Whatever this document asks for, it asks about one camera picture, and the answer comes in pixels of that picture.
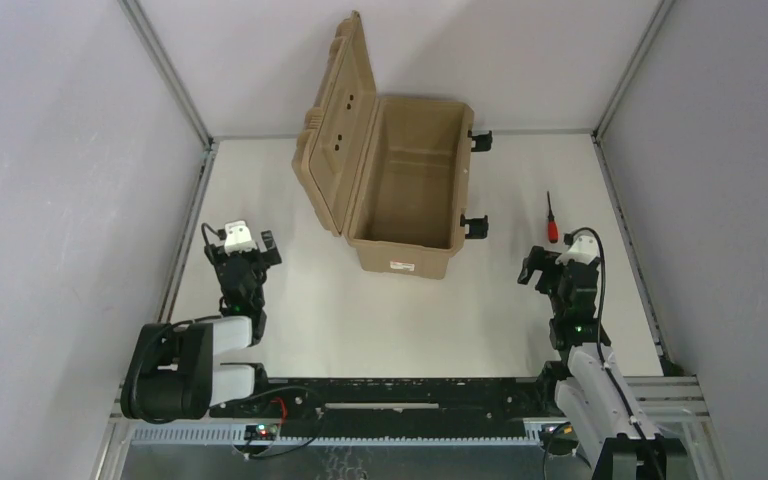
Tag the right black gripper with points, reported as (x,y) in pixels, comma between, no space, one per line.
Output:
(549,273)

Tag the tan bin lid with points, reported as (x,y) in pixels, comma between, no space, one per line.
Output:
(330,147)

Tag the red handled screwdriver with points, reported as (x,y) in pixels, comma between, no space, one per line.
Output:
(552,228)

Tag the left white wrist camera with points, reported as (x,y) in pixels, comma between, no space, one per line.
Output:
(238,238)

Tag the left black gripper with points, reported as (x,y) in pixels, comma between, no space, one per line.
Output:
(244,259)

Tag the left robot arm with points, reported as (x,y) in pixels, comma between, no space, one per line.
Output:
(174,373)

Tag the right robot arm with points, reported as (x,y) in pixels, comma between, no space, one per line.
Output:
(617,438)

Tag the small electronics board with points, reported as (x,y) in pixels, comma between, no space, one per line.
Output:
(261,432)

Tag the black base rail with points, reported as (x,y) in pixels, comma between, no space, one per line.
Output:
(395,408)

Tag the tan plastic storage bin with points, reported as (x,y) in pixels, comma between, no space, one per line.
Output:
(413,187)

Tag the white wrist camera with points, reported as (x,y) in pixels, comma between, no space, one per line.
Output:
(585,249)
(238,238)

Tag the lower black bin latch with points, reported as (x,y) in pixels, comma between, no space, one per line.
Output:
(476,228)

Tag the aluminium frame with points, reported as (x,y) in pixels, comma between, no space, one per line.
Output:
(707,455)

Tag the upper black bin latch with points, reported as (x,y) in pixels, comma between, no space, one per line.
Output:
(481,142)

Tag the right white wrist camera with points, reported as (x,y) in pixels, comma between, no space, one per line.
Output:
(585,249)

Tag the black bin latch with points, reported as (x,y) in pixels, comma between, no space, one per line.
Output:
(481,142)
(476,228)

